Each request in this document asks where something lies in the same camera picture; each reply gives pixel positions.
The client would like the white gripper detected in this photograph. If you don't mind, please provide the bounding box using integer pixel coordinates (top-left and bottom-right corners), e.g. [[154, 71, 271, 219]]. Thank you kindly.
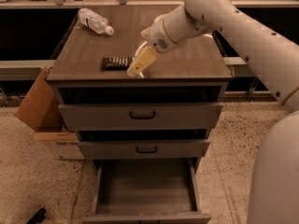
[[127, 15, 171, 77]]

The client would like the dark chocolate bar wrapper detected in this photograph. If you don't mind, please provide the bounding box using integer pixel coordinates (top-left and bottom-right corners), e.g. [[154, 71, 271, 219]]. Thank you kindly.
[[102, 56, 133, 71]]

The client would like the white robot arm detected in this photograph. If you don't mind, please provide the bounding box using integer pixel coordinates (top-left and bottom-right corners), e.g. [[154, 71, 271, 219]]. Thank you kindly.
[[127, 0, 299, 224]]

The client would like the grey top drawer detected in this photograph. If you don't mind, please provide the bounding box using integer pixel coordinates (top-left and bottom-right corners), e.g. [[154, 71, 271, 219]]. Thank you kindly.
[[59, 102, 222, 131]]

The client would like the grey drawer cabinet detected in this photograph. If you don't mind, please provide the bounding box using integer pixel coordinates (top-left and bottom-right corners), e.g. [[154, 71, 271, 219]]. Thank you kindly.
[[46, 5, 234, 224]]

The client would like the grey middle drawer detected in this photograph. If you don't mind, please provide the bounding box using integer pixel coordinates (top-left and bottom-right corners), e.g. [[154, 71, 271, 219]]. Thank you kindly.
[[78, 139, 209, 160]]

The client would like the grey open bottom drawer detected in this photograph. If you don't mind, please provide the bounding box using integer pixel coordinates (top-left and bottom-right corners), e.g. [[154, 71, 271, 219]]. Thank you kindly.
[[81, 158, 211, 224]]

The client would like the clear plastic water bottle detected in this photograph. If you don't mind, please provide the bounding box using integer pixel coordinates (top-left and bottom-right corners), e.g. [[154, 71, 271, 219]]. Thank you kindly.
[[78, 7, 114, 35]]

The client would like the brown cardboard box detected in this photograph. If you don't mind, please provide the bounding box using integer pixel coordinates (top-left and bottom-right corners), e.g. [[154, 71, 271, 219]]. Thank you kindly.
[[15, 67, 83, 160]]

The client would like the black object on floor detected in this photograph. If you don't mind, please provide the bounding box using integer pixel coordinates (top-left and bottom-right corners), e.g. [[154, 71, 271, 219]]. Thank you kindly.
[[26, 208, 46, 224]]

